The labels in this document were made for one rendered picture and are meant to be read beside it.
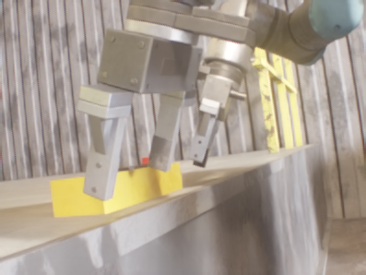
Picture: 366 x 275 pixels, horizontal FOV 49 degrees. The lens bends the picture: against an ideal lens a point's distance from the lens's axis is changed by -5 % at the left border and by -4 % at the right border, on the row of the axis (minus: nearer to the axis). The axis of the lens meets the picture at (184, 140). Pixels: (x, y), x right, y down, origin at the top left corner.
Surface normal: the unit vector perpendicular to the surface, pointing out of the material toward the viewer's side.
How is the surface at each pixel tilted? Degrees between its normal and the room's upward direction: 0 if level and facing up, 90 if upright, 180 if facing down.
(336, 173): 90
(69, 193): 90
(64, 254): 90
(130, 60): 96
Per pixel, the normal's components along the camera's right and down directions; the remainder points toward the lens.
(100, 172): -0.37, 0.13
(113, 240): 0.92, -0.13
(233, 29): 0.00, 0.23
